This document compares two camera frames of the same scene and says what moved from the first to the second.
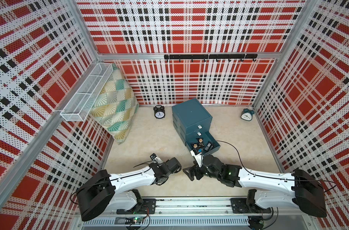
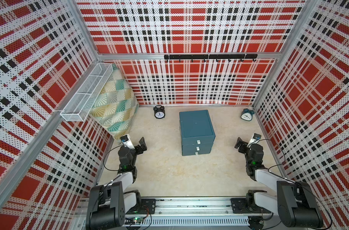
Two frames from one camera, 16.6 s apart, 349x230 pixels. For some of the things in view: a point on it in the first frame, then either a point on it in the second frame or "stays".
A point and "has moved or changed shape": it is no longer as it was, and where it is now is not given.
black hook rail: (211, 56) stays
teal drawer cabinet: (191, 123) has moved or changed shape
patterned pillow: (115, 106) stays
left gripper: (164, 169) -> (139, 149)
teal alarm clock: (247, 114) stays
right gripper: (196, 169) -> (243, 147)
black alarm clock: (159, 112) stays
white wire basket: (79, 106) stays
